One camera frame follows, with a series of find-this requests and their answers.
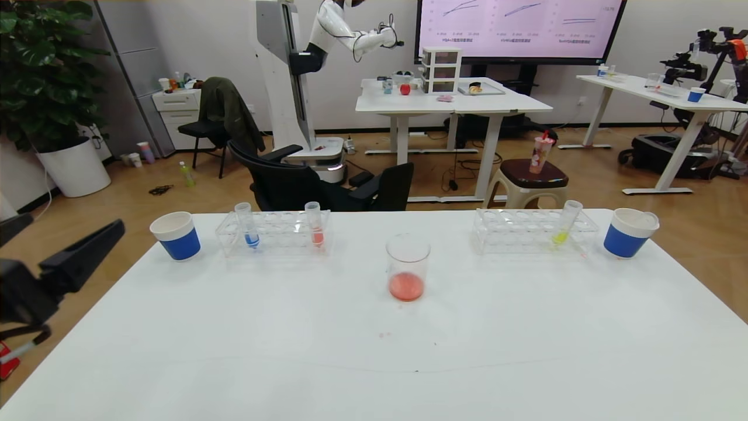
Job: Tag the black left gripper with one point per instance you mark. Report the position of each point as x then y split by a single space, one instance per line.
20 290

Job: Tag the blue pigment test tube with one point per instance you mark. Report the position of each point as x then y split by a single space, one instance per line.
251 238

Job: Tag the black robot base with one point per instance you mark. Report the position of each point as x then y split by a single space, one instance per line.
660 155

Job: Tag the black desktop robot arm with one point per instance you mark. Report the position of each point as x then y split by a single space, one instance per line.
684 67

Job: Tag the clear test tube rack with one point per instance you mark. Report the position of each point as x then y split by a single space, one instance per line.
280 234
529 231

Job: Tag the glass beaker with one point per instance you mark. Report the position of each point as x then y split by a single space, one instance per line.
407 285

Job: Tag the yellow pigment test tube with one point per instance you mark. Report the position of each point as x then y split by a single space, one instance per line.
561 237

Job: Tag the white planter pot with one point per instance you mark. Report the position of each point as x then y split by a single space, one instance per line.
73 169

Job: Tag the small white cup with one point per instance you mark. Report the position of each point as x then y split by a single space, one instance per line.
135 160

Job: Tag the paper cup blue sleeve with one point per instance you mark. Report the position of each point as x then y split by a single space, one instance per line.
178 241
624 241

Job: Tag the red box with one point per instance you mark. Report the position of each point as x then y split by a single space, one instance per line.
7 369

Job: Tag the green drink bottle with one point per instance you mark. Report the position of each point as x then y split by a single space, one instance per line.
187 175

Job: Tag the green leafy plant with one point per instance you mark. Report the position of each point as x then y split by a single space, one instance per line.
41 70

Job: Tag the white drawer cabinet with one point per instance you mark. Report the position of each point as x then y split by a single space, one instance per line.
178 114

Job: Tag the black four-leg chair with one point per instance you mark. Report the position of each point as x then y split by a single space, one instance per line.
201 130

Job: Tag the grey tall cabinet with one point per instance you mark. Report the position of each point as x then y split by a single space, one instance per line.
137 58

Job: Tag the dark green jacket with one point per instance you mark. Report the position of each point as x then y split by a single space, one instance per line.
231 111

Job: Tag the black office chair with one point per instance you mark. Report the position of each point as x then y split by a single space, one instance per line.
391 187
289 187

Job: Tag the white humanoid robot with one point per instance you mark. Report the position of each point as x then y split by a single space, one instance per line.
283 70

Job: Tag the white drawer organizer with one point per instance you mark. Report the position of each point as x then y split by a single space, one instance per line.
441 70

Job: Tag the white standing desk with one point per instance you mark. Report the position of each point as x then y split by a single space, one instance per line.
643 90
456 104

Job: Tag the grey tray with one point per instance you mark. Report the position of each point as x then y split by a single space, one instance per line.
488 89

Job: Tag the brown top stool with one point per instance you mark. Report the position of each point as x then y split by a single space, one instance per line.
534 178

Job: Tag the pink drink cup with straw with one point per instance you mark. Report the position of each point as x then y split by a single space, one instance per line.
539 158

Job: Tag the large display screen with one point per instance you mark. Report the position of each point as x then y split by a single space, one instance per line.
514 29

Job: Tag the small blue paper cup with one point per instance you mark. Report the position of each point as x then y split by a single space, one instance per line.
695 95

